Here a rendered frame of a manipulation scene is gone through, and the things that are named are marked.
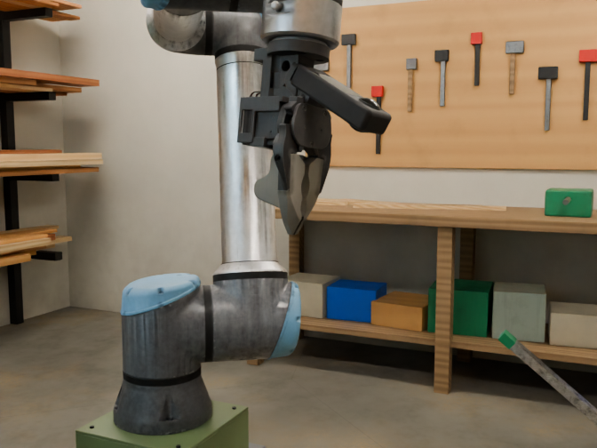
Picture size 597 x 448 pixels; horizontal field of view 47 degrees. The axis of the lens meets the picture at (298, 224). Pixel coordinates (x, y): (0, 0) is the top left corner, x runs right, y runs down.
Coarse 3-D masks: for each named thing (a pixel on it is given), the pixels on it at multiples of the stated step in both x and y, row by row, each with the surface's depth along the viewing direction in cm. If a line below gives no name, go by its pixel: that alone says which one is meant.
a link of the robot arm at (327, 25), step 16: (272, 0) 75; (288, 0) 73; (304, 0) 73; (320, 0) 73; (272, 16) 74; (288, 16) 73; (304, 16) 73; (320, 16) 74; (336, 16) 75; (272, 32) 74; (288, 32) 73; (304, 32) 73; (320, 32) 74; (336, 32) 76
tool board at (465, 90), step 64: (448, 0) 364; (512, 0) 351; (576, 0) 339; (320, 64) 396; (384, 64) 383; (448, 64) 368; (512, 64) 352; (576, 64) 342; (448, 128) 371; (512, 128) 358; (576, 128) 345
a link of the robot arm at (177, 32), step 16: (144, 0) 85; (160, 0) 84; (176, 0) 85; (192, 0) 85; (208, 0) 85; (224, 0) 85; (160, 16) 105; (176, 16) 96; (192, 16) 97; (160, 32) 127; (176, 32) 116; (192, 32) 123; (176, 48) 134; (192, 48) 138
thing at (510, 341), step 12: (504, 336) 234; (516, 348) 233; (528, 360) 232; (540, 360) 235; (540, 372) 231; (552, 372) 232; (552, 384) 230; (564, 384) 230; (564, 396) 229; (576, 396) 227; (588, 408) 226
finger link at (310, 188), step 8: (304, 160) 78; (312, 160) 78; (320, 160) 78; (312, 168) 77; (320, 168) 79; (304, 176) 77; (312, 176) 77; (320, 176) 79; (304, 184) 78; (312, 184) 78; (320, 184) 79; (304, 192) 77; (312, 192) 78; (304, 200) 77; (312, 200) 78; (304, 208) 77; (312, 208) 78; (304, 216) 77; (296, 232) 77
